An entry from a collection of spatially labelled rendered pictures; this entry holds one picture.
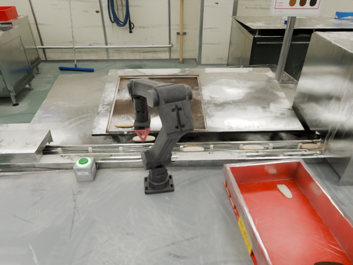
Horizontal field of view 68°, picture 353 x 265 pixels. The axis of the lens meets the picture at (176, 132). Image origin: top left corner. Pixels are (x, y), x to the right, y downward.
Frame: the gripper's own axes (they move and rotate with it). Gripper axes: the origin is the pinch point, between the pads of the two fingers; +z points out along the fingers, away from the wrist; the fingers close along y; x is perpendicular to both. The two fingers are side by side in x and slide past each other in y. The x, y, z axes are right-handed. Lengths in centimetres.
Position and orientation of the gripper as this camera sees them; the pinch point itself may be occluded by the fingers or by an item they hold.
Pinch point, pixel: (143, 136)
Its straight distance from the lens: 118.1
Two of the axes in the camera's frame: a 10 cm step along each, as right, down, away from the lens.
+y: 0.3, 5.5, -8.4
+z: 0.0, 8.4, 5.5
